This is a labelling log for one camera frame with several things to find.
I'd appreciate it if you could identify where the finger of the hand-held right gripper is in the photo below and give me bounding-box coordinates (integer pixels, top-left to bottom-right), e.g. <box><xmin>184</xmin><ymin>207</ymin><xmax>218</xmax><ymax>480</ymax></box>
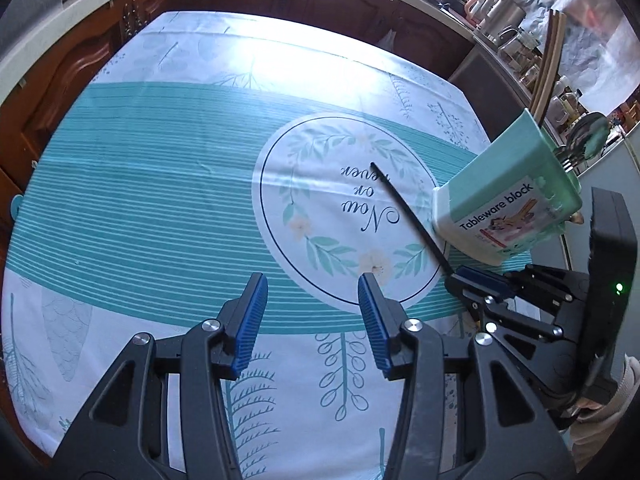
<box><xmin>451</xmin><ymin>263</ymin><xmax>592</xmax><ymax>307</ymax></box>
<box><xmin>444</xmin><ymin>278</ymin><xmax>566</xmax><ymax>345</ymax></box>

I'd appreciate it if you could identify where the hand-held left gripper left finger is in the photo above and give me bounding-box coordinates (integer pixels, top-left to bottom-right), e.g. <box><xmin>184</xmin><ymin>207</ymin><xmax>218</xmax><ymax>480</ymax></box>
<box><xmin>50</xmin><ymin>272</ymin><xmax>269</xmax><ymax>480</ymax></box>

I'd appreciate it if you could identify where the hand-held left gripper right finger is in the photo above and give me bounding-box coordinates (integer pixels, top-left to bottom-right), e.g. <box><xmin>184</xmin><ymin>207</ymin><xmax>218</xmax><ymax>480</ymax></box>
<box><xmin>357</xmin><ymin>272</ymin><xmax>576</xmax><ymax>480</ymax></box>

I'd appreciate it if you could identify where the plain black chopstick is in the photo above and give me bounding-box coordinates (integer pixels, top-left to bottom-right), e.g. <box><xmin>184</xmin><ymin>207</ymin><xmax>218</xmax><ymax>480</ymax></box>
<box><xmin>370</xmin><ymin>161</ymin><xmax>456</xmax><ymax>278</ymax></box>

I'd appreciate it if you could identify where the steel fork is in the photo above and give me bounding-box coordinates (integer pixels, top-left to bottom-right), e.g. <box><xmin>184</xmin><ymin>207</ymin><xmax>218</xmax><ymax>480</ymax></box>
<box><xmin>554</xmin><ymin>147</ymin><xmax>583</xmax><ymax>175</ymax></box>

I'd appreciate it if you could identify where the green plastic utensil holder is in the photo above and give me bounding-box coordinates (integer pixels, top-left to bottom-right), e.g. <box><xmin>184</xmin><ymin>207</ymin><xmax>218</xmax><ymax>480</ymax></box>
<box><xmin>431</xmin><ymin>108</ymin><xmax>584</xmax><ymax>267</ymax></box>

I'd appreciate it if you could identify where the large steel spoon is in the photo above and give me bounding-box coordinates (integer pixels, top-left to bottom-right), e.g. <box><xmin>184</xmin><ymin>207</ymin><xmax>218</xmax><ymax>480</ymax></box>
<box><xmin>580</xmin><ymin>111</ymin><xmax>610</xmax><ymax>161</ymax></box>

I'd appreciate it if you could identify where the person's right forearm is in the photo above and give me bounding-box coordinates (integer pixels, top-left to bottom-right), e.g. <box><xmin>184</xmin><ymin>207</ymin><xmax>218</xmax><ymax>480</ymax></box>
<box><xmin>570</xmin><ymin>355</ymin><xmax>640</xmax><ymax>473</ymax></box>

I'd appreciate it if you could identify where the clear plastic bottle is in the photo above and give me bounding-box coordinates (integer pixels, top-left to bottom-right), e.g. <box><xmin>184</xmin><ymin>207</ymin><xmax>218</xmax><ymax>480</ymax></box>
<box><xmin>564</xmin><ymin>87</ymin><xmax>585</xmax><ymax>128</ymax></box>

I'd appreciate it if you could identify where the grey cabinet with dark door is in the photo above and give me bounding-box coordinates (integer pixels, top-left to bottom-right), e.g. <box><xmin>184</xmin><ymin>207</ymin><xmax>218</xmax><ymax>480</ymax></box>
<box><xmin>447</xmin><ymin>35</ymin><xmax>556</xmax><ymax>141</ymax></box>

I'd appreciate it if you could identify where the glass pitcher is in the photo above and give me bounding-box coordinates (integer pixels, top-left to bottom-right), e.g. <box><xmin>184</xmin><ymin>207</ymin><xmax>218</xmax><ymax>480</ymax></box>
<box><xmin>497</xmin><ymin>25</ymin><xmax>543</xmax><ymax>68</ymax></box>

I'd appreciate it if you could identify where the steel electric kettle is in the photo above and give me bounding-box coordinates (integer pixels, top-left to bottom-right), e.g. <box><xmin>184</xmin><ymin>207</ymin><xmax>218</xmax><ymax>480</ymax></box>
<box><xmin>464</xmin><ymin>0</ymin><xmax>527</xmax><ymax>45</ymax></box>

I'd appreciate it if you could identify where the silvery plastic wall sheet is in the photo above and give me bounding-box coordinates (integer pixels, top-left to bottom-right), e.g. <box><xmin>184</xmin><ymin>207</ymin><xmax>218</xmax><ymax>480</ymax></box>
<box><xmin>520</xmin><ymin>0</ymin><xmax>640</xmax><ymax>116</ymax></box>

